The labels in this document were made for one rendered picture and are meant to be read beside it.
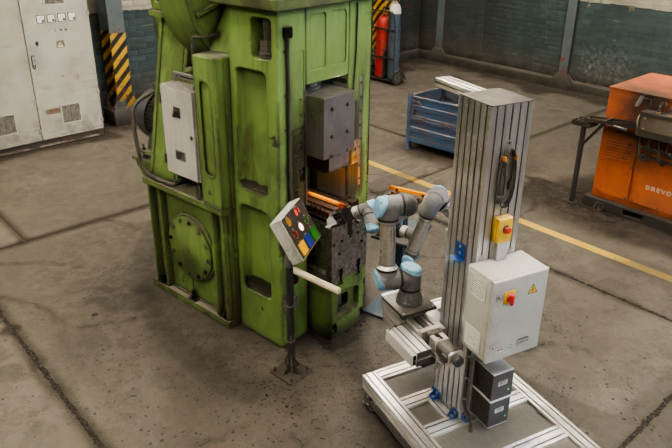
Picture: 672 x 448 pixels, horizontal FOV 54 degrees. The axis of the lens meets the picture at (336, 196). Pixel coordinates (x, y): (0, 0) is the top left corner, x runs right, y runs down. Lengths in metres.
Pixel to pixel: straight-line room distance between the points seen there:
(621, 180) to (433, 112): 2.36
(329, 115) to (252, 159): 0.61
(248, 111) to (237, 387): 1.77
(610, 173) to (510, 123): 4.12
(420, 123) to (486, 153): 5.23
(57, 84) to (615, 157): 6.51
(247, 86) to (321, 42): 0.54
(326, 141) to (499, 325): 1.59
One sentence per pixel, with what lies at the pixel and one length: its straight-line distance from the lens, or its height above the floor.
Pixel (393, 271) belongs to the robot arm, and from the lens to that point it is 3.60.
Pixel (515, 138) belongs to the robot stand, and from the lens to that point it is 3.25.
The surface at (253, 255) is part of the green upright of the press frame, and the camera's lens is 4.71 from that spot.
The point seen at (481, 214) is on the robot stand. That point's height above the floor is 1.49.
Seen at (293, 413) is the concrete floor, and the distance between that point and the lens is 4.29.
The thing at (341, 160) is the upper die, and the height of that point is 1.32.
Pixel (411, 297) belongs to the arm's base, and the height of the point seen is 0.88.
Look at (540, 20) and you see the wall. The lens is 12.16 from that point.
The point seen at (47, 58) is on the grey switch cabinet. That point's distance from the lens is 8.93.
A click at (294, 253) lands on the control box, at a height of 1.00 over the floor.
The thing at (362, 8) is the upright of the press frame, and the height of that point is 2.23.
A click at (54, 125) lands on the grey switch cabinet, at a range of 9.12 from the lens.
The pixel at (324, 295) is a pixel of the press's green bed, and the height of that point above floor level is 0.35.
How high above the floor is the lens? 2.86
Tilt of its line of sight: 24 degrees down
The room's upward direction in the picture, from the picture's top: 1 degrees clockwise
